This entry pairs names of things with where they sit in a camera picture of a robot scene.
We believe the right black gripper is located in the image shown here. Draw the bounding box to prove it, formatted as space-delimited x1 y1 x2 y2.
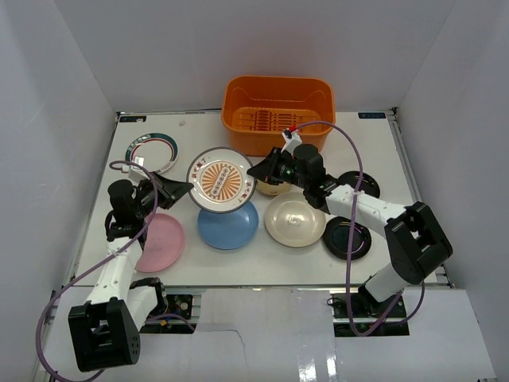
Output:
248 147 309 190

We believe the white plate green rim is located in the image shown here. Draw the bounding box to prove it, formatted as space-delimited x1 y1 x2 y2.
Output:
125 133 179 173

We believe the white plate orange sunburst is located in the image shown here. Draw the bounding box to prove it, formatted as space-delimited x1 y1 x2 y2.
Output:
187 147 256 213

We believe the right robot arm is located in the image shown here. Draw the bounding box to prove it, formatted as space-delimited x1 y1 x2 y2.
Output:
247 144 453 318

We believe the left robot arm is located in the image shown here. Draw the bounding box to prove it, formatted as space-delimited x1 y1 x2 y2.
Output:
68 173 192 372

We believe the orange plastic bin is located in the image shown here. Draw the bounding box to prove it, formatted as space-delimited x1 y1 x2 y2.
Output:
221 76 336 157

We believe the small beige patterned plate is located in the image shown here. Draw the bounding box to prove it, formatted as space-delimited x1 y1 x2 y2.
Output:
256 181 292 197

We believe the pink plastic plate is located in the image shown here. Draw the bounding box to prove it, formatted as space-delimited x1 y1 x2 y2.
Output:
135 213 185 273

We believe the cream plastic plate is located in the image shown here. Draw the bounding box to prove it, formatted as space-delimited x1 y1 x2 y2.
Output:
264 192 326 248

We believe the blue plastic plate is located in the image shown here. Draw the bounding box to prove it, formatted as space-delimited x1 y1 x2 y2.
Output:
197 202 259 250

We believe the glossy black plate front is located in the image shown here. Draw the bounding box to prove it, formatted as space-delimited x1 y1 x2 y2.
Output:
322 216 372 261

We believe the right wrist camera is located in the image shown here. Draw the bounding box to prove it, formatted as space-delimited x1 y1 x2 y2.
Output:
282 125 302 155

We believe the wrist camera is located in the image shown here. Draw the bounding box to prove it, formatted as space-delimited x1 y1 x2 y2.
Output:
120 156 145 177
282 125 302 155

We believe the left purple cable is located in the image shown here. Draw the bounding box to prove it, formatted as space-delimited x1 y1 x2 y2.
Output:
36 160 196 382

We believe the purple cable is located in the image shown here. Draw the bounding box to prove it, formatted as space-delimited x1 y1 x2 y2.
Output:
296 121 426 338
36 160 196 382

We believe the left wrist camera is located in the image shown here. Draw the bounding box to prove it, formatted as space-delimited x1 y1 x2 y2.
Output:
120 156 145 177

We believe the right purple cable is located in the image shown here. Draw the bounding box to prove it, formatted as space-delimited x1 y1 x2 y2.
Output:
296 121 426 338

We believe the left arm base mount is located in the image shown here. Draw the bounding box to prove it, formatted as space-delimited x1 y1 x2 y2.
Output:
141 294 201 334

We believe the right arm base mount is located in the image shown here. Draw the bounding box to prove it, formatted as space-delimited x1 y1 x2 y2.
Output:
326 293 410 338

